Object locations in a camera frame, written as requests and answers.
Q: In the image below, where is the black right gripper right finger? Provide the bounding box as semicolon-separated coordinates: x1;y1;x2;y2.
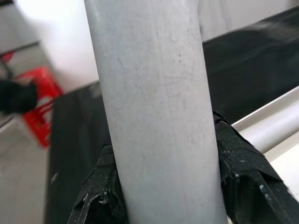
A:
214;111;299;224

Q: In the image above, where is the white plastic table leg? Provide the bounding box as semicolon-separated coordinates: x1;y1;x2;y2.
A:
238;100;299;152
84;0;228;224

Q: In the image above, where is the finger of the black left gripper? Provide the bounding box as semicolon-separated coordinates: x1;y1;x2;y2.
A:
0;80;38;115

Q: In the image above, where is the black tablecloth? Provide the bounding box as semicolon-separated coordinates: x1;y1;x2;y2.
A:
44;4;299;224

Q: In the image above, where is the red plastic crate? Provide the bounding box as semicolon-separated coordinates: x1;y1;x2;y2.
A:
22;66;64;148

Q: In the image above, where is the white plastic table top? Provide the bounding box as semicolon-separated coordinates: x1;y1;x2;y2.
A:
230;85;299;194

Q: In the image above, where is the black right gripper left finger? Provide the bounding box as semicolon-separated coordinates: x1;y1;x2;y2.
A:
66;144;129;224

